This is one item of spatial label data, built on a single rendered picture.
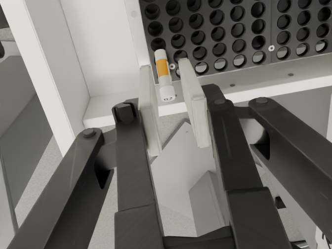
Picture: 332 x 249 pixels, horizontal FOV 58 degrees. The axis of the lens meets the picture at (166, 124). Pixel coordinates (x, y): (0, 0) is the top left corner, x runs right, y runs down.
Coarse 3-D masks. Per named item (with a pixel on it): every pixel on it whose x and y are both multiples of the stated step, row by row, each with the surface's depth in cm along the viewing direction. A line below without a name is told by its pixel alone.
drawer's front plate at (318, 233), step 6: (330, 108) 40; (330, 114) 40; (330, 120) 41; (330, 126) 41; (330, 132) 41; (330, 138) 42; (318, 228) 51; (318, 234) 51; (318, 240) 52; (324, 240) 49; (324, 246) 50; (330, 246) 47
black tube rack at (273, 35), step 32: (192, 0) 28; (224, 0) 25; (256, 0) 25; (288, 0) 29; (320, 0) 29; (192, 32) 26; (224, 32) 27; (256, 32) 27; (288, 32) 27; (320, 32) 30; (192, 64) 28; (256, 64) 28
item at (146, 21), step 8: (144, 0) 25; (152, 0) 25; (160, 0) 25; (144, 8) 25; (160, 8) 25; (144, 16) 25; (160, 16) 25; (144, 24) 26; (160, 32) 27; (152, 40) 26; (152, 48) 27; (168, 48) 27; (152, 56) 27; (168, 56) 27; (152, 64) 27; (168, 64) 28
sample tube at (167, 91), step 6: (156, 54) 26; (162, 54) 26; (156, 60) 26; (162, 60) 26; (156, 66) 26; (162, 66) 26; (168, 66) 26; (162, 72) 26; (168, 72) 26; (162, 78) 25; (168, 78) 25; (162, 84) 25; (168, 84) 25; (162, 90) 25; (168, 90) 25; (162, 96) 25; (168, 96) 25; (174, 96) 25
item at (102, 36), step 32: (64, 0) 30; (96, 0) 30; (96, 32) 32; (128, 32) 32; (96, 64) 34; (128, 64) 34; (224, 64) 35; (288, 64) 34; (320, 64) 33; (96, 96) 35; (128, 96) 34; (160, 96) 32; (256, 96) 30
